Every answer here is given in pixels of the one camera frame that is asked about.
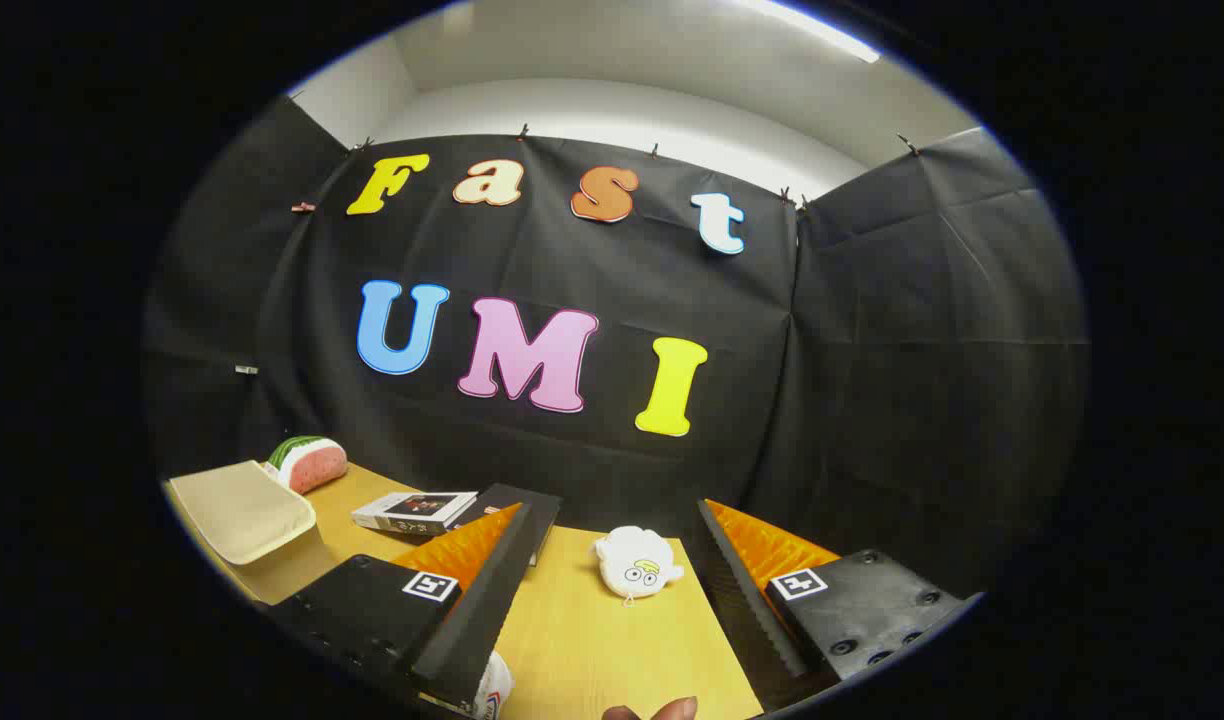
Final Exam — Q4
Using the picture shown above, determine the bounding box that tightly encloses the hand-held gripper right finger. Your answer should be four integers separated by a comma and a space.
698, 497, 986, 714

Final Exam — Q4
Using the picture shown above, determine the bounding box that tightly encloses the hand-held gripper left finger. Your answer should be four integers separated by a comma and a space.
270, 502, 538, 717

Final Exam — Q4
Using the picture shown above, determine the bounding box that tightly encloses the white patterned shoe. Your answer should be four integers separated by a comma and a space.
472, 650, 516, 720

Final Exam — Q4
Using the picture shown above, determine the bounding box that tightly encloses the cream fabric storage box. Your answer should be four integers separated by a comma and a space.
169, 460, 318, 567

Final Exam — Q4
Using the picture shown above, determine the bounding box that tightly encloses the white plush toy with face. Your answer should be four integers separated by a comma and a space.
592, 526, 685, 607

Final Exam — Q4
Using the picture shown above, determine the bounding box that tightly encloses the white cover book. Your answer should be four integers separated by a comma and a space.
351, 490, 479, 537

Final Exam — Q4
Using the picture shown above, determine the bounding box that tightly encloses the black cover book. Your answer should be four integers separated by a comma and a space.
450, 483, 564, 567

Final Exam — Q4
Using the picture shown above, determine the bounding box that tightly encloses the watermelon slice plush pillow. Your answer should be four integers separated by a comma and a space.
266, 435, 349, 495

